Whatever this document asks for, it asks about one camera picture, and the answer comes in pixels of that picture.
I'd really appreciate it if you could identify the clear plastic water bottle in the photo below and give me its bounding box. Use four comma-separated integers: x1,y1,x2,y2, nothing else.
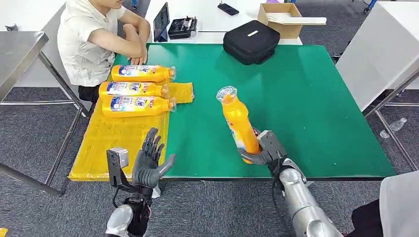
379,118,408,139

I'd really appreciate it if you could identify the white table with metal legs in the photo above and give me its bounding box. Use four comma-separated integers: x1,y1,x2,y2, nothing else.
335,0,419,172

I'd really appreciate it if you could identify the person beside robot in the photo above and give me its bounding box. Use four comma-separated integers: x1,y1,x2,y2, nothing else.
343,171,419,237

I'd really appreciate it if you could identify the black zipper case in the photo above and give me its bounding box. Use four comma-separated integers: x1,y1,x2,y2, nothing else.
222,20,281,66

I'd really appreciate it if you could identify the white sheet in cardboard box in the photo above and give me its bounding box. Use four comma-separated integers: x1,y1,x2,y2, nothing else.
266,12,327,26

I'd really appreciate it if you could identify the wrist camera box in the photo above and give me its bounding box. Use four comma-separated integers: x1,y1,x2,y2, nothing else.
256,129,289,161
106,147,140,194

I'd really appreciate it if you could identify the steel bench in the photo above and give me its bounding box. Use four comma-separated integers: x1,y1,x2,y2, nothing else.
0,31,94,198

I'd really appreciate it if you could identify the open cardboard box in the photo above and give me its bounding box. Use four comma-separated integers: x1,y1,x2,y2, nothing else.
257,2,327,40

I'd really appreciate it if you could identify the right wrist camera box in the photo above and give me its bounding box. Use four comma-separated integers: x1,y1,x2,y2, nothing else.
256,129,289,161

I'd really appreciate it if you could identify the orange drink bottle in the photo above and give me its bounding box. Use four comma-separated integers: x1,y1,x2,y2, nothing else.
101,95,177,119
98,81,170,99
215,85,263,165
110,64,177,83

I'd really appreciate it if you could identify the black smartphone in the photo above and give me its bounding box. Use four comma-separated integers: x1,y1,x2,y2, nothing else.
217,2,240,16

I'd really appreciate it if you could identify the seated person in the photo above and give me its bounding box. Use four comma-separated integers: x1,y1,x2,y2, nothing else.
57,0,152,105

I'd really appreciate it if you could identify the white desk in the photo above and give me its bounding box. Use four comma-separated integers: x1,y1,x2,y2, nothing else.
144,0,303,45

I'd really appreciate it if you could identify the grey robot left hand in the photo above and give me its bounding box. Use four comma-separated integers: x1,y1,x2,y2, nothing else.
131,127,177,190

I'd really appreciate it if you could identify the green table mat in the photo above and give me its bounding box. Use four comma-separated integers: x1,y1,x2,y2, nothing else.
113,43,396,180

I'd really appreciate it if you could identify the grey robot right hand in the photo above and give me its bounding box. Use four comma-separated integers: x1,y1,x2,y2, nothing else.
237,128,276,166

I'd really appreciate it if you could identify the yellow plastic sheet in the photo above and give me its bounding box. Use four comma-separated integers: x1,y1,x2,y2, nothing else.
68,77,195,183

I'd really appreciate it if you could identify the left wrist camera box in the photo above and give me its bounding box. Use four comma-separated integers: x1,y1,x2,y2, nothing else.
106,147,140,194

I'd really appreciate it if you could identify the black tablet on stand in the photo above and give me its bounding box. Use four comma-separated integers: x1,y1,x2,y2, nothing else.
153,1,170,43

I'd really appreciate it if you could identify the black plastic tray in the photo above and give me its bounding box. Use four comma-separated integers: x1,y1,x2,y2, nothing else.
168,16,198,40

